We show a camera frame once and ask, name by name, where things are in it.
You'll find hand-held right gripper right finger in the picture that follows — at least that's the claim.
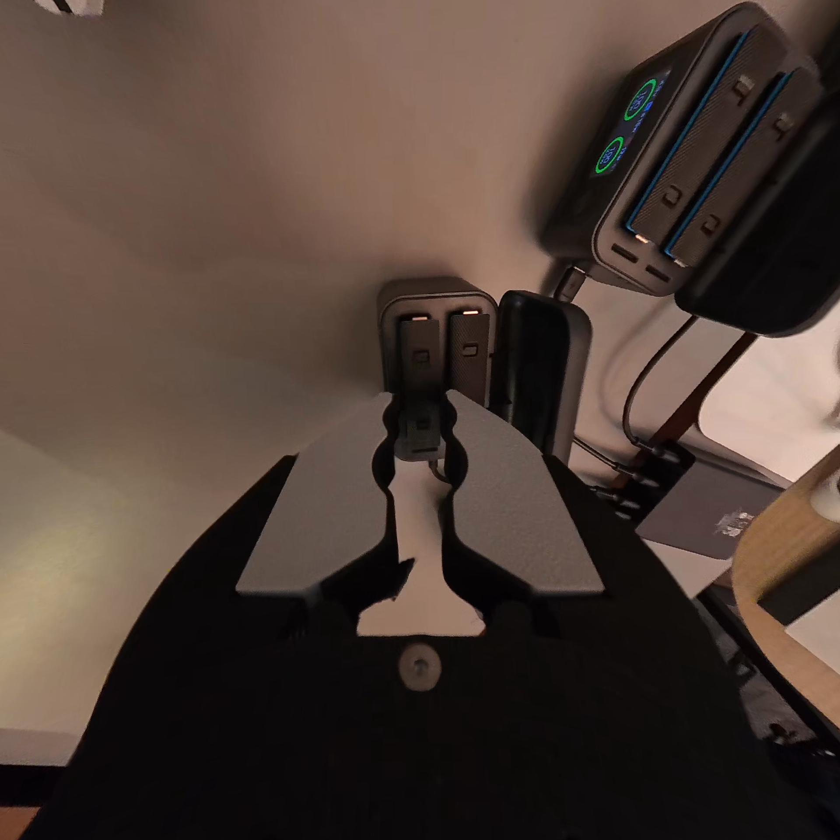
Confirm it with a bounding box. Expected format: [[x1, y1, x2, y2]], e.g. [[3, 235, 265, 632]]
[[442, 390, 606, 622]]

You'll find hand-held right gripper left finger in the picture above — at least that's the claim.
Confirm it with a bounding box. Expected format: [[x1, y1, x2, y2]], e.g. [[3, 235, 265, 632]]
[[235, 392, 417, 621]]

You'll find black battery charging case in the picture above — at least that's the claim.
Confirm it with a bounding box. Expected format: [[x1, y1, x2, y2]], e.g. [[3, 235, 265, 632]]
[[377, 279, 593, 462], [541, 0, 840, 337]]

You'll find black multiport charger hub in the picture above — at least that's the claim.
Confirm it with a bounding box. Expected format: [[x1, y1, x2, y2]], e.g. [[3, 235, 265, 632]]
[[613, 446, 788, 560]]

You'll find instruction sheet on wooden stand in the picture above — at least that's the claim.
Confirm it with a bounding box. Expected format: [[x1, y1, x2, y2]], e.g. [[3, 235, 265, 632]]
[[730, 446, 840, 723]]

